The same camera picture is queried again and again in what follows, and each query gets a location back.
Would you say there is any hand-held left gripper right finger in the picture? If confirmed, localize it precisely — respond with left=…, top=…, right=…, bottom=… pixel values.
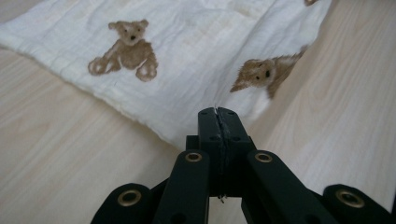
left=217, top=106, right=257, bottom=198

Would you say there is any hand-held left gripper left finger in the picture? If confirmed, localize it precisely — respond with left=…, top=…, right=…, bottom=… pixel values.
left=185, top=106, right=226, bottom=198

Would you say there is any cream cloth with bear print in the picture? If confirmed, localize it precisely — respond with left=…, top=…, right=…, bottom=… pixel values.
left=0, top=0, right=333, bottom=152

